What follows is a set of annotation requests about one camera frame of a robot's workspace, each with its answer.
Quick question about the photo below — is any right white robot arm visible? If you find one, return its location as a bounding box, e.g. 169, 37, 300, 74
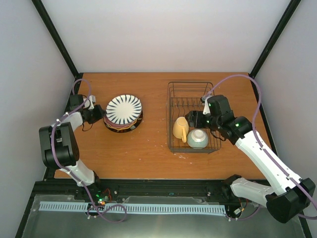
185, 95, 316, 223

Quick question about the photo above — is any pink scalloped middle plate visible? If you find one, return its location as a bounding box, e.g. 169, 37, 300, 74
104, 117, 142, 130

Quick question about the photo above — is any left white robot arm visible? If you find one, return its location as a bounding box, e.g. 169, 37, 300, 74
39, 94, 105, 200

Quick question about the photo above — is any yellow ceramic mug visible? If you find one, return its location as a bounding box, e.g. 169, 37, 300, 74
172, 117, 189, 143

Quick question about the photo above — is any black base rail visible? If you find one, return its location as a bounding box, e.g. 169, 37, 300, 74
31, 178, 239, 204

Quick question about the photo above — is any pale green ceramic bowl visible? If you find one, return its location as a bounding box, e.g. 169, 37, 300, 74
187, 129, 209, 149

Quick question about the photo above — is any dark striped bottom plate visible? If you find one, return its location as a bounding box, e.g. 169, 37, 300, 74
104, 116, 143, 133

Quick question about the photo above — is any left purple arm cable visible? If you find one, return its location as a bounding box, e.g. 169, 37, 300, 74
51, 78, 128, 223

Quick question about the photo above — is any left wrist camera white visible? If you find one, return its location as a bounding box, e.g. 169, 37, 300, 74
83, 95, 96, 110

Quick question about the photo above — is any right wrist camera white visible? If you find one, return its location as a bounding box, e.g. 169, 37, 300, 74
201, 95, 211, 115

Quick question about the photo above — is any black wire dish rack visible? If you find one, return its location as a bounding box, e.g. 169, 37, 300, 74
166, 80, 222, 153

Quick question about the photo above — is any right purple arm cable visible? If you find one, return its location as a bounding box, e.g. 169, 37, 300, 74
203, 74, 317, 221

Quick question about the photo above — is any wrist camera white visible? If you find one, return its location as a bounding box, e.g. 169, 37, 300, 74
201, 95, 211, 115
83, 95, 96, 110

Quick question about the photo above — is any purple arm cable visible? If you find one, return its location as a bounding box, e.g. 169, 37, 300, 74
51, 78, 128, 223
203, 74, 317, 221

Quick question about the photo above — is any white blue striped plate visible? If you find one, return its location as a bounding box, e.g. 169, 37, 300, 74
106, 94, 142, 125

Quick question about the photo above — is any light blue cable duct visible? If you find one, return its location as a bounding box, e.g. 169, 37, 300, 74
39, 201, 226, 216

